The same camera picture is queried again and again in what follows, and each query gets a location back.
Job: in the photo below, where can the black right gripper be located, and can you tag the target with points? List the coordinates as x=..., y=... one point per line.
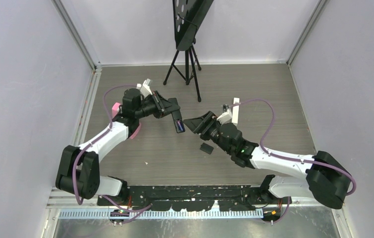
x=202, y=125

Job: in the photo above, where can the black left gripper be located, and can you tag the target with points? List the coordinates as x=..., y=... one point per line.
x=162, y=106

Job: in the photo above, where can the black remote battery cover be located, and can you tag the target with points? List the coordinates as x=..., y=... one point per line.
x=206, y=148

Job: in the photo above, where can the purple battery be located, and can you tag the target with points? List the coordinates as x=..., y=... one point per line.
x=180, y=126

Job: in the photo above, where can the white remote control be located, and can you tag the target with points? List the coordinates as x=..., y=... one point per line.
x=235, y=111

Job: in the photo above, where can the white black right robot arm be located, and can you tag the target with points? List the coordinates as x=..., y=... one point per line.
x=318, y=176

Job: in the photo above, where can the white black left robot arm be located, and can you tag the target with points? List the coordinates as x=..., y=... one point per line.
x=79, y=168

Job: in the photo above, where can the pink metronome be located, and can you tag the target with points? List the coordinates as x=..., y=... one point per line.
x=133, y=125

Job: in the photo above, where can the black music stand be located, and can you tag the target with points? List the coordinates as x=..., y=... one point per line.
x=188, y=15

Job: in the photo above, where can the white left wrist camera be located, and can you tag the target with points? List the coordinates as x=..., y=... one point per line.
x=144, y=88

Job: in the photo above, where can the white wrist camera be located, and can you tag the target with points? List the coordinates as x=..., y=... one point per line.
x=226, y=115
x=144, y=88

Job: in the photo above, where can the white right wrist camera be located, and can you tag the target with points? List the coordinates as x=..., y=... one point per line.
x=226, y=115

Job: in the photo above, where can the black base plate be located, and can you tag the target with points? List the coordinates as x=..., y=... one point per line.
x=193, y=198

